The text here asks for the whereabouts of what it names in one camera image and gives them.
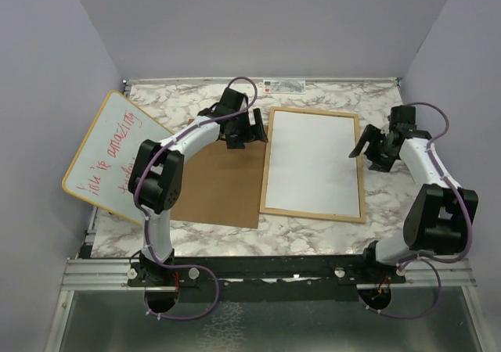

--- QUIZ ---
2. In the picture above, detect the white sticker label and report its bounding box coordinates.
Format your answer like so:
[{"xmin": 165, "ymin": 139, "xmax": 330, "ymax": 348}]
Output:
[{"xmin": 261, "ymin": 79, "xmax": 306, "ymax": 95}]

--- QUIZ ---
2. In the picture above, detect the brown frame backing board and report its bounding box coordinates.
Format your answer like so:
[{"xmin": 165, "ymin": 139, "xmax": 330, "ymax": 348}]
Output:
[{"xmin": 171, "ymin": 141, "xmax": 266, "ymax": 229}]

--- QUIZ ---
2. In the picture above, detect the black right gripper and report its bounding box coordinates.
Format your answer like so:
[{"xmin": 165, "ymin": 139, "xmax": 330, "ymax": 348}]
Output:
[{"xmin": 349, "ymin": 124, "xmax": 395, "ymax": 173}]

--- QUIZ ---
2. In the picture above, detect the cat and books photo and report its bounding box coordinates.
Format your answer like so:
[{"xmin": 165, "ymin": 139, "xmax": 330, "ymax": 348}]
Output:
[{"xmin": 264, "ymin": 110, "xmax": 362, "ymax": 218}]

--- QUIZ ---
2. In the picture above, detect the aluminium front rail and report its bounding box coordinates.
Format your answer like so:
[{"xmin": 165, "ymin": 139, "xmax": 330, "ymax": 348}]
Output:
[{"xmin": 63, "ymin": 258, "xmax": 477, "ymax": 290}]

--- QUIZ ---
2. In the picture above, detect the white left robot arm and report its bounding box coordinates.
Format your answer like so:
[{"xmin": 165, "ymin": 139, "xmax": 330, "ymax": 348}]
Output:
[{"xmin": 128, "ymin": 87, "xmax": 268, "ymax": 287}]

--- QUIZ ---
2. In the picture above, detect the aluminium rail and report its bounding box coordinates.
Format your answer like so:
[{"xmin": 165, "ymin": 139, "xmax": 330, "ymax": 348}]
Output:
[
  {"xmin": 63, "ymin": 258, "xmax": 477, "ymax": 290},
  {"xmin": 122, "ymin": 77, "xmax": 399, "ymax": 85}
]

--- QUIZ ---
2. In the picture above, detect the aluminium back rail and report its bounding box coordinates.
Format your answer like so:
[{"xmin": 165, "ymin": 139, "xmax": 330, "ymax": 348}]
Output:
[{"xmin": 122, "ymin": 77, "xmax": 399, "ymax": 85}]

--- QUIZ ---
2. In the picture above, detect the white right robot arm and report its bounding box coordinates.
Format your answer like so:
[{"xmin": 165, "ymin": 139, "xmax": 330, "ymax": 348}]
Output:
[{"xmin": 349, "ymin": 103, "xmax": 478, "ymax": 282}]

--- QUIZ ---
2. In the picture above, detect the light wooden picture frame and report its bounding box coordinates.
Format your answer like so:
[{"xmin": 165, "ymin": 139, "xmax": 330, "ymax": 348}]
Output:
[{"xmin": 258, "ymin": 106, "xmax": 368, "ymax": 224}]

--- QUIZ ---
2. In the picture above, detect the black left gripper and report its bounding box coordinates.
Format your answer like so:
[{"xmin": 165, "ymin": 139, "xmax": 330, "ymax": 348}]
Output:
[{"xmin": 226, "ymin": 108, "xmax": 268, "ymax": 149}]

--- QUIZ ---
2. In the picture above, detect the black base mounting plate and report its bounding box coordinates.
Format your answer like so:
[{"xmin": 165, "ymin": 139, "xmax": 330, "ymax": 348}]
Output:
[{"xmin": 128, "ymin": 255, "xmax": 405, "ymax": 303}]

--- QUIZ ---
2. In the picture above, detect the yellow-rimmed whiteboard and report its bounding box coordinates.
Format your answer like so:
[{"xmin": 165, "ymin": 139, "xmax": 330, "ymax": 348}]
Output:
[{"xmin": 62, "ymin": 91, "xmax": 172, "ymax": 224}]

